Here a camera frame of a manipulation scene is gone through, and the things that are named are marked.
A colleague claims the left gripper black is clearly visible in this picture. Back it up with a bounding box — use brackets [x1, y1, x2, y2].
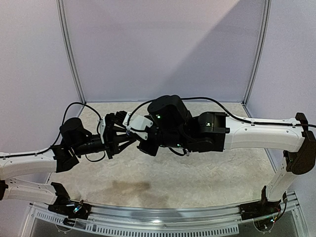
[72, 126, 136, 159]

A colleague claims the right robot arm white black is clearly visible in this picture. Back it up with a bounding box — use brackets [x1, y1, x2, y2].
[127, 95, 316, 215]

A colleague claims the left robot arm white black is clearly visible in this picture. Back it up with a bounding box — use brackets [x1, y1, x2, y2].
[0, 118, 136, 214]

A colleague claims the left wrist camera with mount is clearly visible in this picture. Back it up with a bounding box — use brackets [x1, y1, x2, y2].
[99, 111, 127, 140]

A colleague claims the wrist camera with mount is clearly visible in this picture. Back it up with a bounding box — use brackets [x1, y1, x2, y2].
[99, 111, 127, 140]
[123, 112, 153, 140]

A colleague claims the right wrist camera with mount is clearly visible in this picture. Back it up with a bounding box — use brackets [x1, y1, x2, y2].
[123, 112, 153, 140]

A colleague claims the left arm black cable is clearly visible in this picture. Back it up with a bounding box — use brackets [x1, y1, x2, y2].
[0, 102, 107, 163]

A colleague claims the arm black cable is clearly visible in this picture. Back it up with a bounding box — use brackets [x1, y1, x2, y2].
[128, 96, 316, 156]
[0, 102, 107, 163]

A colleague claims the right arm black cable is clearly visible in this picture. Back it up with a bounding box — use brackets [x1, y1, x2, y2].
[128, 96, 316, 156]

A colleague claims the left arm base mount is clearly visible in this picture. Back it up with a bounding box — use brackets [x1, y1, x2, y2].
[48, 182, 92, 220]

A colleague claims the aluminium front rail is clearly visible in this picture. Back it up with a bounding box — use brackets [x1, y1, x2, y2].
[21, 192, 308, 237]

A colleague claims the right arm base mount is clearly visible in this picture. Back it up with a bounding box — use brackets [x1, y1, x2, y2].
[239, 186, 287, 229]

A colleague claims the left aluminium frame post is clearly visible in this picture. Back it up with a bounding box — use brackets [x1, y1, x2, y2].
[56, 0, 86, 103]

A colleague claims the aluminium frame post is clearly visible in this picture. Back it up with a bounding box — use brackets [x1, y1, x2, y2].
[241, 0, 272, 118]
[56, 0, 86, 103]

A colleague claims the right aluminium frame post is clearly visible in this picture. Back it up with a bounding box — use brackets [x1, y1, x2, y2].
[241, 0, 272, 118]

